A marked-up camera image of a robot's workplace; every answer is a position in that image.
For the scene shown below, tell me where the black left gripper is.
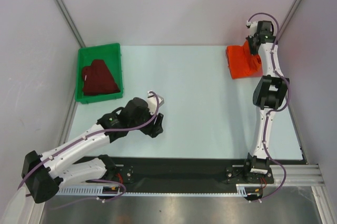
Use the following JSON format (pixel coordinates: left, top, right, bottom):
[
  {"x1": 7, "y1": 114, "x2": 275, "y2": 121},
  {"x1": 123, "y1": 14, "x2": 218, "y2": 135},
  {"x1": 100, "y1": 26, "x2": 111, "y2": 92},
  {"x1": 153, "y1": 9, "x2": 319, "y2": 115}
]
[{"x1": 129, "y1": 106, "x2": 163, "y2": 138}]

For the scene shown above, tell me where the orange t-shirt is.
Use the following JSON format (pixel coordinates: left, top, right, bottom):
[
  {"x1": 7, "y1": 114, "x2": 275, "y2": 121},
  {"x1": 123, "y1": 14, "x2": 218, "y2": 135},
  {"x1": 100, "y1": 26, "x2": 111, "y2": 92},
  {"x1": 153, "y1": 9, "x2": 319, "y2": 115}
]
[{"x1": 226, "y1": 40, "x2": 263, "y2": 80}]

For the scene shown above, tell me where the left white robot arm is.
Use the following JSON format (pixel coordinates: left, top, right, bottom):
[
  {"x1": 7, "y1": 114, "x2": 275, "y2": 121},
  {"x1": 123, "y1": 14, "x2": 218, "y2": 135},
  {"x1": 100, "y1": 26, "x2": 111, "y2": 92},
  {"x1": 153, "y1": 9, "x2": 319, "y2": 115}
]
[{"x1": 19, "y1": 91, "x2": 164, "y2": 203}]

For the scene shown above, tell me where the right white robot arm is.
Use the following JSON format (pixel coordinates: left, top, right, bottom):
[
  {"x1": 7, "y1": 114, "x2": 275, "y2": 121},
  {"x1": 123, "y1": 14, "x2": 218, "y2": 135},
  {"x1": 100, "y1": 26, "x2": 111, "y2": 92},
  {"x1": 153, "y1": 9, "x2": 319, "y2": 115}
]
[{"x1": 243, "y1": 21, "x2": 290, "y2": 183}]

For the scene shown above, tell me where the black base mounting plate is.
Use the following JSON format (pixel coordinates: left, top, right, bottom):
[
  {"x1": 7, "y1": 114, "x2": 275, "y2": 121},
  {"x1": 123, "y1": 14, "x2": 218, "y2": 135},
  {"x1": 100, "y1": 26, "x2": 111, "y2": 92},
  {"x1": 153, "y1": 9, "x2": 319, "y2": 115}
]
[{"x1": 78, "y1": 156, "x2": 274, "y2": 193}]

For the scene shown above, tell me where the dark red t-shirt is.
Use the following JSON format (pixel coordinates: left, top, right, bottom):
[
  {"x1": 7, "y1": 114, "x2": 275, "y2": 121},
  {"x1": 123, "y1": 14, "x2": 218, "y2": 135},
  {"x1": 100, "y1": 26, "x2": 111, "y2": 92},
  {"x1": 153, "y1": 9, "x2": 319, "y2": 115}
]
[{"x1": 82, "y1": 59, "x2": 121, "y2": 96}]

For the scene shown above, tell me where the green plastic bin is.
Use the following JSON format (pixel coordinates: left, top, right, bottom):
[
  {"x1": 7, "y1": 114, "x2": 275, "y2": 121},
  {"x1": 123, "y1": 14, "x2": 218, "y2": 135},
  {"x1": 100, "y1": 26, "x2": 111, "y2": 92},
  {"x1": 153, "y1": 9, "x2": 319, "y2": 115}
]
[{"x1": 75, "y1": 43, "x2": 124, "y2": 104}]

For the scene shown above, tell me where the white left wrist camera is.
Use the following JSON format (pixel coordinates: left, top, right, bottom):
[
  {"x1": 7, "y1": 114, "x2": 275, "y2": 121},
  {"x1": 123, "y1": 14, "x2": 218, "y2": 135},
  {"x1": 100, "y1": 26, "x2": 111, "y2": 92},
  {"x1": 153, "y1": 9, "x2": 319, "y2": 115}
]
[{"x1": 146, "y1": 91, "x2": 164, "y2": 110}]

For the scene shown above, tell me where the white slotted cable duct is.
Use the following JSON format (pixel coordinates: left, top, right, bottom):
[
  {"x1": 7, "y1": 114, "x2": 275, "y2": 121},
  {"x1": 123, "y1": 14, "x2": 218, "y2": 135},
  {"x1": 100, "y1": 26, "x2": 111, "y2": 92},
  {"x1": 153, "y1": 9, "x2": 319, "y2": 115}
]
[{"x1": 48, "y1": 184, "x2": 264, "y2": 197}]

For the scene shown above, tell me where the aluminium frame rail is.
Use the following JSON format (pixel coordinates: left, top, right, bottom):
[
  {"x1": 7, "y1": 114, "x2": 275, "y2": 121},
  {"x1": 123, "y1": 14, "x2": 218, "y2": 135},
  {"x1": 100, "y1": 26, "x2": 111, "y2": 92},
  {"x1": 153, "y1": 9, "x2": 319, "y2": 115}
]
[{"x1": 56, "y1": 164, "x2": 327, "y2": 190}]

